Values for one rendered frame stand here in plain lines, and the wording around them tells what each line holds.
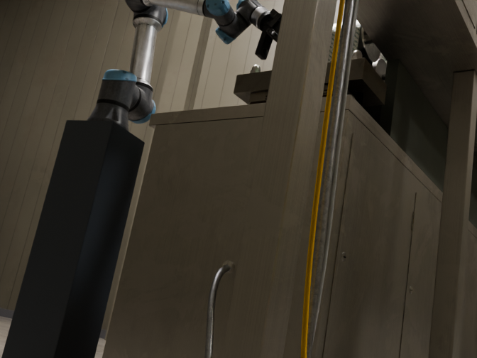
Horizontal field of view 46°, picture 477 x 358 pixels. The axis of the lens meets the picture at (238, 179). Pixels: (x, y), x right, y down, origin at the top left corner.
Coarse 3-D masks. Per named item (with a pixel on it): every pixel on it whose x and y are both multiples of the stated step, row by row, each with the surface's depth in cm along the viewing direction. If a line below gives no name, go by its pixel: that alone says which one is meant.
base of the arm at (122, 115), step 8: (96, 104) 199; (104, 104) 195; (112, 104) 195; (120, 104) 197; (96, 112) 194; (104, 112) 193; (112, 112) 195; (120, 112) 196; (88, 120) 194; (96, 120) 192; (104, 120) 192; (112, 120) 193; (120, 120) 195; (128, 128) 200
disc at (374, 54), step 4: (364, 32) 169; (364, 36) 169; (368, 36) 172; (364, 40) 169; (368, 40) 172; (364, 44) 169; (368, 44) 171; (372, 44) 174; (364, 48) 170; (368, 48) 171; (372, 48) 174; (376, 48) 177; (368, 52) 171; (372, 52) 174; (376, 52) 177; (368, 56) 171; (372, 56) 174; (376, 56) 177; (372, 60) 174; (376, 60) 177
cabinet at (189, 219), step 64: (192, 128) 160; (256, 128) 147; (320, 128) 136; (192, 192) 153; (384, 192) 151; (128, 256) 159; (192, 256) 146; (384, 256) 151; (128, 320) 151; (192, 320) 139; (320, 320) 121; (384, 320) 151
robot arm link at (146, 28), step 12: (144, 12) 220; (156, 12) 222; (144, 24) 221; (156, 24) 222; (144, 36) 219; (156, 36) 225; (144, 48) 218; (132, 60) 217; (144, 60) 216; (132, 72) 215; (144, 72) 215; (144, 84) 213; (144, 96) 210; (144, 108) 211; (132, 120) 215; (144, 120) 216
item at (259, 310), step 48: (288, 0) 85; (336, 0) 87; (288, 48) 82; (288, 96) 79; (288, 144) 76; (288, 192) 75; (288, 240) 75; (240, 288) 74; (288, 288) 75; (240, 336) 71; (432, 336) 144
